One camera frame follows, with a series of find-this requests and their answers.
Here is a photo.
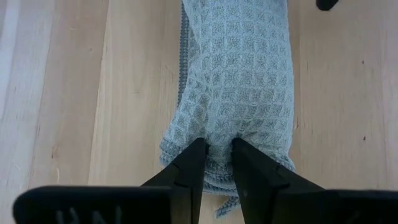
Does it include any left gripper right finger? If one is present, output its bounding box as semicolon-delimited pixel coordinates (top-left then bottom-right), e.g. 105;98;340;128
231;138;398;224

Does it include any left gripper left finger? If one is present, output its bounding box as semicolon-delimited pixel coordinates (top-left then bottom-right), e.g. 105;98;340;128
12;138;208;224

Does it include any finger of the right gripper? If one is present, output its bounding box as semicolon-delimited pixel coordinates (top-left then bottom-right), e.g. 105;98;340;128
316;0;340;12

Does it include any grey waffle microfiber towel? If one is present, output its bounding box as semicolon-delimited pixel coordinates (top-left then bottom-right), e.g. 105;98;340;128
159;0;296;218

